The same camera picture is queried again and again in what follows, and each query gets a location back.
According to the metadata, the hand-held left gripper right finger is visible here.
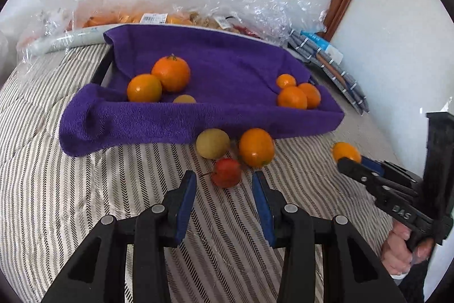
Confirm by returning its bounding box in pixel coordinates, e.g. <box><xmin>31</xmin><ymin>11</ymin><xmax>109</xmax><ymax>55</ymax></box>
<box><xmin>251</xmin><ymin>171</ymin><xmax>408</xmax><ymax>303</ymax></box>

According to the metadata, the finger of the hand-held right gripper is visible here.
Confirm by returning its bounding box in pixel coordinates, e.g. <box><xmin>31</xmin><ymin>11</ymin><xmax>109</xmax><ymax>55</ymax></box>
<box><xmin>361</xmin><ymin>157</ymin><xmax>424</xmax><ymax>188</ymax></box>
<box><xmin>337</xmin><ymin>157</ymin><xmax>419</xmax><ymax>199</ymax></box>

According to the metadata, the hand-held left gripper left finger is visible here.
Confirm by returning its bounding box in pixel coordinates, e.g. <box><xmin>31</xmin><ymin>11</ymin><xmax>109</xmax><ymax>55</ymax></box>
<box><xmin>41</xmin><ymin>170</ymin><xmax>197</xmax><ymax>303</ymax></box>

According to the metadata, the small red apple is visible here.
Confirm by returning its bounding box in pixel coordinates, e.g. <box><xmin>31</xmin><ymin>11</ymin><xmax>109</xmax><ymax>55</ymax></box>
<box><xmin>202</xmin><ymin>157</ymin><xmax>243</xmax><ymax>189</ymax></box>

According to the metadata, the large orange with stem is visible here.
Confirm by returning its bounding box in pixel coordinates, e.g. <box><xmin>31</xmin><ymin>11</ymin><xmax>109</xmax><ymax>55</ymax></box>
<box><xmin>151</xmin><ymin>55</ymin><xmax>191</xmax><ymax>93</ymax></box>

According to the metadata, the person's right forearm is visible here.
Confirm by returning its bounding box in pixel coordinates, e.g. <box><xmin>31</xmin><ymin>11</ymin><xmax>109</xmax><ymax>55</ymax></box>
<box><xmin>390</xmin><ymin>262</ymin><xmax>428</xmax><ymax>303</ymax></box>

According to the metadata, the clear bag of brown fruits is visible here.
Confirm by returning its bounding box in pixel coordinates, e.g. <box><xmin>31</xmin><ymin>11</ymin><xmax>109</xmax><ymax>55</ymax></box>
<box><xmin>188</xmin><ymin>0</ymin><xmax>327</xmax><ymax>44</ymax></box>

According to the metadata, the person's right hand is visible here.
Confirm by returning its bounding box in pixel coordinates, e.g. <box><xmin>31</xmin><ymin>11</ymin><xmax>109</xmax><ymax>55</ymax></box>
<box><xmin>381</xmin><ymin>221</ymin><xmax>435</xmax><ymax>277</ymax></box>

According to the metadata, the blue checked cloth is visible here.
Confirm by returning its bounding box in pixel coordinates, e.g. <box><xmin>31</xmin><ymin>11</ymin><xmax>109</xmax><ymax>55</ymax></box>
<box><xmin>285</xmin><ymin>29</ymin><xmax>370</xmax><ymax>116</ymax></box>

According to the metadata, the striped bed sheet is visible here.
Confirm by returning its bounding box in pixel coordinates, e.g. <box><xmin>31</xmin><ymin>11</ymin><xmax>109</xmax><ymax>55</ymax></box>
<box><xmin>0</xmin><ymin>40</ymin><xmax>401</xmax><ymax>303</ymax></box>

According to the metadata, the blue and white tissue pack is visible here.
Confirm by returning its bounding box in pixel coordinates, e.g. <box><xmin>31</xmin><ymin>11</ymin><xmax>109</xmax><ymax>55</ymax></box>
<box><xmin>300</xmin><ymin>30</ymin><xmax>344</xmax><ymax>64</ymax></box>

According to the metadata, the purple towel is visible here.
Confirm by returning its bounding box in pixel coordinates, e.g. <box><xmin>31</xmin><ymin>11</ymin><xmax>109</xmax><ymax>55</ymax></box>
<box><xmin>58</xmin><ymin>24</ymin><xmax>345</xmax><ymax>157</ymax></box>

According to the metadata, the white rolled tube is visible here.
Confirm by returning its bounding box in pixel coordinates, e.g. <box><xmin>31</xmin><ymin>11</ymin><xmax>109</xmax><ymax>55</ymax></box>
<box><xmin>28</xmin><ymin>24</ymin><xmax>263</xmax><ymax>56</ymax></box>

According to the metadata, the crumpled clear plastic bag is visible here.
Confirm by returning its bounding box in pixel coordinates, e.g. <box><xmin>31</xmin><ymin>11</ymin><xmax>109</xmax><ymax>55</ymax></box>
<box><xmin>16</xmin><ymin>0</ymin><xmax>84</xmax><ymax>57</ymax></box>

